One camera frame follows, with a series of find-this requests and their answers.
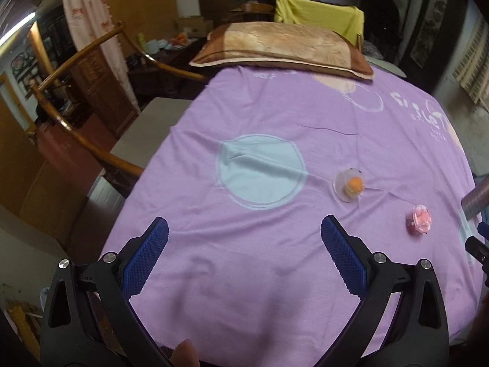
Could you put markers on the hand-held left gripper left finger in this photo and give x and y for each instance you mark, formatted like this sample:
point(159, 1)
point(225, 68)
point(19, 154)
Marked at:
point(147, 260)

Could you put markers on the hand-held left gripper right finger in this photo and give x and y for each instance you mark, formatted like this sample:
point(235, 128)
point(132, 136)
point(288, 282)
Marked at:
point(344, 260)

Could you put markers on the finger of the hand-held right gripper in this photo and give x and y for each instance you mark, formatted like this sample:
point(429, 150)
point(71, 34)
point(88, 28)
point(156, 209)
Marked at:
point(479, 250)
point(484, 231)

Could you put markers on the person's left hand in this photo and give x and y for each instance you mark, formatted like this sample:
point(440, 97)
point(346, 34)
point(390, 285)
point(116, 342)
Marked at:
point(187, 353)

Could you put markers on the silver metal bottle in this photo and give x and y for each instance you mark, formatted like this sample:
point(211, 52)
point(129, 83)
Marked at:
point(477, 200)

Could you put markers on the pink jelly cup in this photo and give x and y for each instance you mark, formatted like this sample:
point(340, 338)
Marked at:
point(418, 220)

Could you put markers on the clear jelly cup orange filling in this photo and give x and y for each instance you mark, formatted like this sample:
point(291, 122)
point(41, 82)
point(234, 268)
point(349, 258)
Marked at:
point(353, 185)

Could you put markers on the grey chair cushion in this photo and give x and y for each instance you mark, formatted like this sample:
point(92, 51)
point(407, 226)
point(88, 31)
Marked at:
point(152, 126)

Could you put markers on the striped beige curtain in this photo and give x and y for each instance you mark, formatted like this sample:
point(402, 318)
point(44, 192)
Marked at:
point(473, 80)

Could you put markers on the curved wooden chair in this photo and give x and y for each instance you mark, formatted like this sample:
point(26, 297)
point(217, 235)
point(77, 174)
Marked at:
point(68, 128)

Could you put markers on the purple printed bed sheet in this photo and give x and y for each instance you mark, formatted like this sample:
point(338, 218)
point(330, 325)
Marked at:
point(248, 122)

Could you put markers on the wooden cabinet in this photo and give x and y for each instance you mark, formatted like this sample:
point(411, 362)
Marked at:
point(103, 95)

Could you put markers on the brown satin pillow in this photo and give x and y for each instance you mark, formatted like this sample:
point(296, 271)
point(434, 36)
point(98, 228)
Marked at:
point(282, 46)

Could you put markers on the cardboard box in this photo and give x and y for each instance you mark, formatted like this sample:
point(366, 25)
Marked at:
point(195, 26)

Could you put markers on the white red printed curtain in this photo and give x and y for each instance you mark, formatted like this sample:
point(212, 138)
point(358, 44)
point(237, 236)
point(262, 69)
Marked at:
point(95, 26)

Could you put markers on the black hanging clothing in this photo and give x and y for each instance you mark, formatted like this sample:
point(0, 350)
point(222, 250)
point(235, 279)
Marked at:
point(382, 15)

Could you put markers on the yellow cloth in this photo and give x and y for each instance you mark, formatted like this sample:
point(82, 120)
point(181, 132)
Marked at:
point(317, 13)

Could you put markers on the fluorescent tube light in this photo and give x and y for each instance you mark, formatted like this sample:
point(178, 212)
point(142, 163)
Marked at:
point(15, 28)

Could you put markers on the dark wall scroll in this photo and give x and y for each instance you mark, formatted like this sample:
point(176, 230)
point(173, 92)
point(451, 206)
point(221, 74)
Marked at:
point(429, 30)

